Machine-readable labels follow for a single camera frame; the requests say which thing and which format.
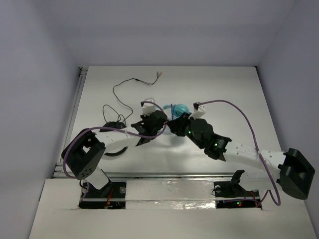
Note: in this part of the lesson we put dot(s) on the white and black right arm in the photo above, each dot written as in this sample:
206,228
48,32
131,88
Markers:
288,171

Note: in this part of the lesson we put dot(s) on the teal cat ear headphones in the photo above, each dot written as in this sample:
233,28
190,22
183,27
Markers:
176,110

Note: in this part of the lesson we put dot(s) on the white front cover board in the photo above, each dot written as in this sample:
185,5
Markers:
59,217

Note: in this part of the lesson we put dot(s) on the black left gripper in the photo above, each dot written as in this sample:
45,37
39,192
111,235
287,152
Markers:
161,119

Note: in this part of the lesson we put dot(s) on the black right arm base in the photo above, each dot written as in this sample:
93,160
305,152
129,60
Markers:
230,195

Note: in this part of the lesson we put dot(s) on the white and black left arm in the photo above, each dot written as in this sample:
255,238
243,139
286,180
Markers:
85,151

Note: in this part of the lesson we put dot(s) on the aluminium left rail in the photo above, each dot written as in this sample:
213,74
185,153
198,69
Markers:
79,89

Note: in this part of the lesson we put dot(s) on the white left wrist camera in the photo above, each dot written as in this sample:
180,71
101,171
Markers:
148,106

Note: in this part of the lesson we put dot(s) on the black headphones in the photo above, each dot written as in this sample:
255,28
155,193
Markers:
112,137

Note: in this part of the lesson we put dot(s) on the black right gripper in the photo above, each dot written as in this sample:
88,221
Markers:
177,125

